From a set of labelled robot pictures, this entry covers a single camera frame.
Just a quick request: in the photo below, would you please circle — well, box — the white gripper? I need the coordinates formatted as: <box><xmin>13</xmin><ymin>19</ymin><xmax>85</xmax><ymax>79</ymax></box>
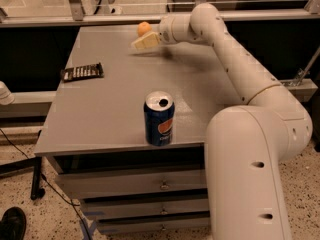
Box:
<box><xmin>131</xmin><ymin>15</ymin><xmax>179</xmax><ymax>50</ymax></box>

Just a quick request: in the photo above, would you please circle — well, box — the orange fruit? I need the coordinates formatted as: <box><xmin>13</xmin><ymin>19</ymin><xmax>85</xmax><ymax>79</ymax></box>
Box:
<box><xmin>137</xmin><ymin>22</ymin><xmax>152</xmax><ymax>37</ymax></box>

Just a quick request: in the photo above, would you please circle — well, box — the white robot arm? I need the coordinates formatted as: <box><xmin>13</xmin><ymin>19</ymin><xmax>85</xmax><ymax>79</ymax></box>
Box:
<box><xmin>132</xmin><ymin>3</ymin><xmax>312</xmax><ymax>240</ymax></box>

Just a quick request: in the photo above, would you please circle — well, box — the blue pepsi can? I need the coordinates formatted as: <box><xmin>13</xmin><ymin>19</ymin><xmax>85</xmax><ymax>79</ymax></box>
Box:
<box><xmin>143</xmin><ymin>91</ymin><xmax>175</xmax><ymax>146</ymax></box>

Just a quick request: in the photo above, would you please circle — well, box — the black snack bar packet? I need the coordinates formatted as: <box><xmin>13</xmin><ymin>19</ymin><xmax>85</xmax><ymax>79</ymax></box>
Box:
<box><xmin>60</xmin><ymin>63</ymin><xmax>104</xmax><ymax>82</ymax></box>

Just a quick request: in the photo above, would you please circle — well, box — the top grey drawer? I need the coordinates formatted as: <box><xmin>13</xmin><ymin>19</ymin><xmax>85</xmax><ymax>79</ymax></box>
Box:
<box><xmin>55</xmin><ymin>166</ymin><xmax>206</xmax><ymax>199</ymax></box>

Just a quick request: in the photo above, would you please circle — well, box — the grey drawer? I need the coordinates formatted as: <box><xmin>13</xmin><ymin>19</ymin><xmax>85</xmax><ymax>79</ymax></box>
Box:
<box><xmin>55</xmin><ymin>166</ymin><xmax>206</xmax><ymax>199</ymax></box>
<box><xmin>81</xmin><ymin>195</ymin><xmax>209</xmax><ymax>220</ymax></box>
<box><xmin>97</xmin><ymin>212</ymin><xmax>210</xmax><ymax>235</ymax></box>

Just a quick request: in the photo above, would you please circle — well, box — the middle grey drawer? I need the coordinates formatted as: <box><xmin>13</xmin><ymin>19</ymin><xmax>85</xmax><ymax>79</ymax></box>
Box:
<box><xmin>81</xmin><ymin>195</ymin><xmax>209</xmax><ymax>220</ymax></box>

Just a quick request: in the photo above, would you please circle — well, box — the bottom grey drawer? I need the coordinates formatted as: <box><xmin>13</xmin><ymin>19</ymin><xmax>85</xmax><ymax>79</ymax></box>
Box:
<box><xmin>97</xmin><ymin>212</ymin><xmax>210</xmax><ymax>235</ymax></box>

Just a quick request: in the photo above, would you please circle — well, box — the black metal stand leg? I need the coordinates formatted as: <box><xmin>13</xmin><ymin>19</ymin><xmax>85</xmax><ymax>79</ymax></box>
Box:
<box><xmin>0</xmin><ymin>157</ymin><xmax>45</xmax><ymax>200</ymax></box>

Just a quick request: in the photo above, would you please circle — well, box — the black shoe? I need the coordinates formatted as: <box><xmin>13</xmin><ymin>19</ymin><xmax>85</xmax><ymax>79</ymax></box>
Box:
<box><xmin>0</xmin><ymin>207</ymin><xmax>26</xmax><ymax>240</ymax></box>

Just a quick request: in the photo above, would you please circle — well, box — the grey metal rail frame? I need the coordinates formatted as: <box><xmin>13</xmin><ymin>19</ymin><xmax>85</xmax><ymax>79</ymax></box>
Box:
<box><xmin>0</xmin><ymin>0</ymin><xmax>320</xmax><ymax>27</ymax></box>

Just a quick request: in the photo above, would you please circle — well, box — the black cable on floor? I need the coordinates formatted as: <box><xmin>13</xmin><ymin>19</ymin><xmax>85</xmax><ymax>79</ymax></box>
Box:
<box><xmin>0</xmin><ymin>129</ymin><xmax>93</xmax><ymax>240</ymax></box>

